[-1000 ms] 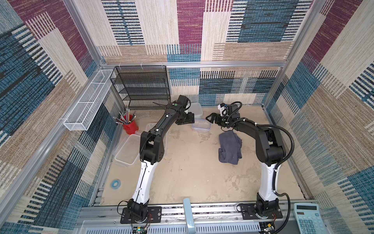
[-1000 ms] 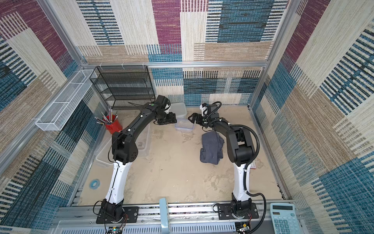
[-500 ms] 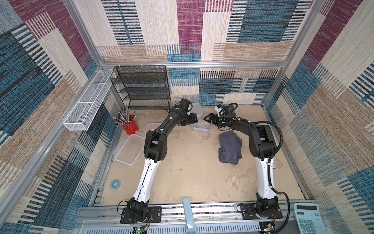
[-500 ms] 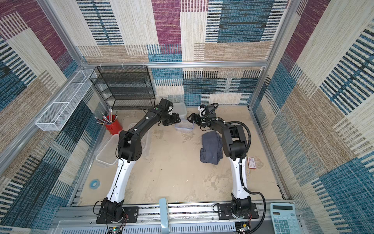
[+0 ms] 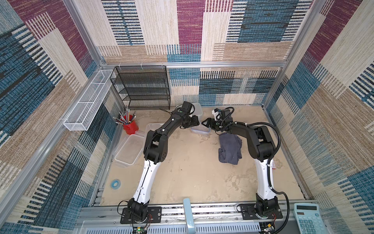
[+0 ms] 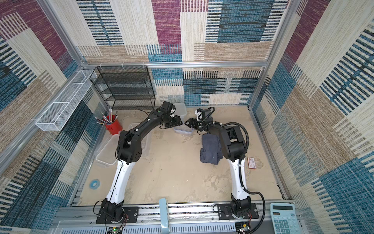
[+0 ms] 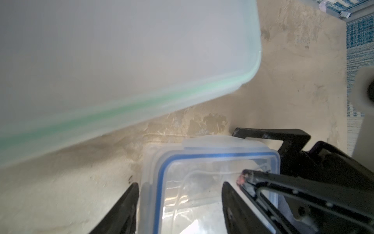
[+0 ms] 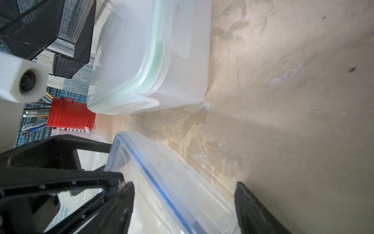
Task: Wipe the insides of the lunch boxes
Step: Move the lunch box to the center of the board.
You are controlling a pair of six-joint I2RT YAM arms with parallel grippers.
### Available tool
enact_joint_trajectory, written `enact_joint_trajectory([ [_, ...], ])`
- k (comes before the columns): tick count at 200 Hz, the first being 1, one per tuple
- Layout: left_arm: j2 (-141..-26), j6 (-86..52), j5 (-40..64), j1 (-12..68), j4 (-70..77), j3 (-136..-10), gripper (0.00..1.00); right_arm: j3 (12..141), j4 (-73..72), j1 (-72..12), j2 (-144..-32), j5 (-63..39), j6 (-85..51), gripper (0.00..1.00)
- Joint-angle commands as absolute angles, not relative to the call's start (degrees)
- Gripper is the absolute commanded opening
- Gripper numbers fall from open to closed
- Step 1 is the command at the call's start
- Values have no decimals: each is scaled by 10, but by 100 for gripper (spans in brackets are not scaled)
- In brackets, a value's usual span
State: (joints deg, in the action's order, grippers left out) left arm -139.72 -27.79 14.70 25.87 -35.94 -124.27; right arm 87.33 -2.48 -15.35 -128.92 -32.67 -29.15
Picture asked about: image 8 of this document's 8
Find black mesh shelf rack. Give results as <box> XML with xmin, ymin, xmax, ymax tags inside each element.
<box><xmin>1</xmin><ymin>0</ymin><xmax>96</xmax><ymax>79</ymax></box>

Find red pen cup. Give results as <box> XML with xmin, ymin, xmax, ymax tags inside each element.
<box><xmin>46</xmin><ymin>97</ymin><xmax>96</xmax><ymax>131</ymax></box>

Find lidded green-tinted lunch box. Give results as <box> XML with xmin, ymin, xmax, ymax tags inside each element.
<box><xmin>87</xmin><ymin>1</ymin><xmax>211</xmax><ymax>115</ymax></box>

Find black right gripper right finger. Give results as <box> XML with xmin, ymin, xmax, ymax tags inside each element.
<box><xmin>234</xmin><ymin>181</ymin><xmax>290</xmax><ymax>234</ymax></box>

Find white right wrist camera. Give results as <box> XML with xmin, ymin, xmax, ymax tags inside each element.
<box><xmin>1</xmin><ymin>52</ymin><xmax>49</xmax><ymax>152</ymax></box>

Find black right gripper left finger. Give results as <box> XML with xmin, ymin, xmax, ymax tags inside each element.
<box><xmin>1</xmin><ymin>168</ymin><xmax>135</xmax><ymax>234</ymax></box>

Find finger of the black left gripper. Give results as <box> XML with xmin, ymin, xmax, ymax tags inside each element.
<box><xmin>1</xmin><ymin>135</ymin><xmax>112</xmax><ymax>170</ymax></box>

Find small blue-rimmed lunch box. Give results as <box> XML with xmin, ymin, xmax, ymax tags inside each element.
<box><xmin>105</xmin><ymin>132</ymin><xmax>241</xmax><ymax>234</ymax></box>

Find clear lunch box lid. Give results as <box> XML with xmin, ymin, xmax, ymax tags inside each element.
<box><xmin>45</xmin><ymin>129</ymin><xmax>109</xmax><ymax>231</ymax></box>

